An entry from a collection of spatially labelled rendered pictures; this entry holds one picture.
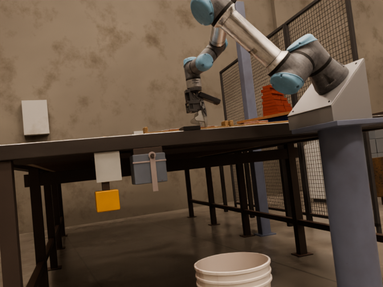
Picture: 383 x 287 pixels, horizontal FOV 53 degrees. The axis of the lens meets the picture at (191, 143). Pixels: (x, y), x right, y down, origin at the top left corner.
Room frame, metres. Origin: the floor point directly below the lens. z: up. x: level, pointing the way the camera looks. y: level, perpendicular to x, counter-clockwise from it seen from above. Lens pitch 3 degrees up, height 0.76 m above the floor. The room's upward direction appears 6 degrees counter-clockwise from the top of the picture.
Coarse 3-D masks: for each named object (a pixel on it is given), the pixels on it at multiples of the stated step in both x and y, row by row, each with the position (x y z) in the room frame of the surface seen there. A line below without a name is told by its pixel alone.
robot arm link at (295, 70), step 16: (192, 0) 1.41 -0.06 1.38; (208, 0) 1.38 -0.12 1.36; (224, 0) 1.40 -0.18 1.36; (208, 16) 1.41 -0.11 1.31; (224, 16) 1.41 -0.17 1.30; (240, 16) 1.43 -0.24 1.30; (240, 32) 1.43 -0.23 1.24; (256, 32) 1.44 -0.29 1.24; (256, 48) 1.44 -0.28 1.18; (272, 48) 1.44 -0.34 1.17; (272, 64) 1.45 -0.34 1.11; (288, 64) 1.43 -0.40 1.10; (304, 64) 1.45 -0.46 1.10; (272, 80) 1.48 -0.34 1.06; (288, 80) 1.43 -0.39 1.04; (304, 80) 1.47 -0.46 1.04
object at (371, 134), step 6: (372, 132) 6.89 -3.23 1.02; (378, 132) 6.87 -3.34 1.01; (372, 138) 6.90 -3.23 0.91; (378, 138) 6.93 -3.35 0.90; (372, 144) 6.80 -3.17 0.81; (378, 144) 6.86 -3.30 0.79; (372, 150) 6.79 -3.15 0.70; (378, 150) 6.85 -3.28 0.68; (372, 156) 6.78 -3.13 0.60; (378, 156) 6.84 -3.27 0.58
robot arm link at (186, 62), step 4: (184, 60) 1.88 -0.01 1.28; (188, 60) 1.87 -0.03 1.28; (184, 64) 1.88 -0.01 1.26; (188, 64) 1.86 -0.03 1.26; (184, 68) 1.89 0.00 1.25; (188, 68) 1.85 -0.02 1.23; (188, 72) 1.87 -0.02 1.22; (188, 76) 1.87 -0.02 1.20; (192, 76) 1.87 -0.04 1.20; (196, 76) 1.87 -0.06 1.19; (200, 76) 1.89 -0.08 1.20
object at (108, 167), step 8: (104, 152) 1.55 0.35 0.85; (112, 152) 1.56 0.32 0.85; (96, 160) 1.54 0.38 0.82; (104, 160) 1.55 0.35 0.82; (112, 160) 1.56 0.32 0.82; (96, 168) 1.54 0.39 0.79; (104, 168) 1.55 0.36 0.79; (112, 168) 1.56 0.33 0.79; (120, 168) 1.56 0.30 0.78; (96, 176) 1.54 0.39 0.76; (104, 176) 1.55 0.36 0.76; (112, 176) 1.55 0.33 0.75; (120, 176) 1.56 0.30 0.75
